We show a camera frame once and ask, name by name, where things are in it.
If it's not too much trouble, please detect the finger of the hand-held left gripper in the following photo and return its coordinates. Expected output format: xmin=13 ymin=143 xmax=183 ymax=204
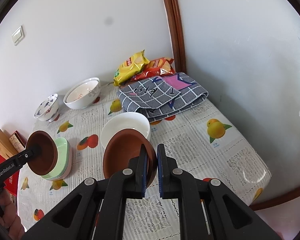
xmin=22 ymin=144 xmax=43 ymax=161

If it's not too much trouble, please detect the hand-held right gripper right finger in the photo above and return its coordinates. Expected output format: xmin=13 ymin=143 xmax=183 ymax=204
xmin=157 ymin=144 xmax=282 ymax=240

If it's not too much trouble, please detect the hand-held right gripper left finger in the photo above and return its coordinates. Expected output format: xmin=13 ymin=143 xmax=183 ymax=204
xmin=20 ymin=144 xmax=149 ymax=240

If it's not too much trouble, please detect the small brown bowl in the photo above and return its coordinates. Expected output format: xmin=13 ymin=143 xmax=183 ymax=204
xmin=102 ymin=129 xmax=157 ymax=189
xmin=26 ymin=131 xmax=58 ymax=176

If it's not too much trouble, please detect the green square plate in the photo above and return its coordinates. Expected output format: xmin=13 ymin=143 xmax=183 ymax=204
xmin=41 ymin=138 xmax=70 ymax=181

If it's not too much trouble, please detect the person's left hand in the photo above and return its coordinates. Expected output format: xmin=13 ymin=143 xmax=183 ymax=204
xmin=0 ymin=189 xmax=25 ymax=237

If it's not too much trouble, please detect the red paper bag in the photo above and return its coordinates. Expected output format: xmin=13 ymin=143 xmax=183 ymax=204
xmin=0 ymin=155 xmax=18 ymax=196

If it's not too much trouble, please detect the brown patterned book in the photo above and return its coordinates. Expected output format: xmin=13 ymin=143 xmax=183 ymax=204
xmin=9 ymin=131 xmax=27 ymax=153

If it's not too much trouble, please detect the wooden chair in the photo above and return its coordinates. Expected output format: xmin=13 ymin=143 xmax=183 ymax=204
xmin=0 ymin=129 xmax=28 ymax=165

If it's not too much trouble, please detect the blue patterned white bowl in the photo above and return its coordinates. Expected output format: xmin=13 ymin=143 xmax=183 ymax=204
xmin=34 ymin=93 xmax=60 ymax=123

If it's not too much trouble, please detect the fruit print tablecloth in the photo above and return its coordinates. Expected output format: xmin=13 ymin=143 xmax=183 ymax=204
xmin=16 ymin=81 xmax=272 ymax=240

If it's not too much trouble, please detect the plain white bowl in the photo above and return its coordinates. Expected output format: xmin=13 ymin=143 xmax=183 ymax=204
xmin=101 ymin=112 xmax=151 ymax=153

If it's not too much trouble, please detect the white bowl grey swirl print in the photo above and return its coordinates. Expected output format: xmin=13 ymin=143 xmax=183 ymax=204
xmin=63 ymin=78 xmax=101 ymax=110

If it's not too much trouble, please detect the white bowl red print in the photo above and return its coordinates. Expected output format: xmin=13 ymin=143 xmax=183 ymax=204
xmin=65 ymin=78 xmax=99 ymax=103

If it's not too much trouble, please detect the grey checked folded cloth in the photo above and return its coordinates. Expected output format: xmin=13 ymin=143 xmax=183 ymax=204
xmin=116 ymin=72 xmax=210 ymax=125

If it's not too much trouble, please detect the red snack bag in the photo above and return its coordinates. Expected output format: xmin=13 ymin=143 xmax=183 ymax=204
xmin=130 ymin=57 xmax=177 ymax=82

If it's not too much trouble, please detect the yellow snack bag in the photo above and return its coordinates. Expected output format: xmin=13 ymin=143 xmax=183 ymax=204
xmin=113 ymin=50 xmax=150 ymax=87

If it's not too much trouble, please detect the brown wooden floor trim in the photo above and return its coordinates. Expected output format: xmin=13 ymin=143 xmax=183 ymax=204
xmin=250 ymin=177 xmax=300 ymax=212

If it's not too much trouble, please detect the white wall light switch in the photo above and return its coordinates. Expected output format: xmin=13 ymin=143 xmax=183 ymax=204
xmin=11 ymin=25 xmax=26 ymax=46

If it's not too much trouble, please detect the brown wooden door frame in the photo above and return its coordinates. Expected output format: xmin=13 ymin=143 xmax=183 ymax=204
xmin=159 ymin=0 xmax=187 ymax=74

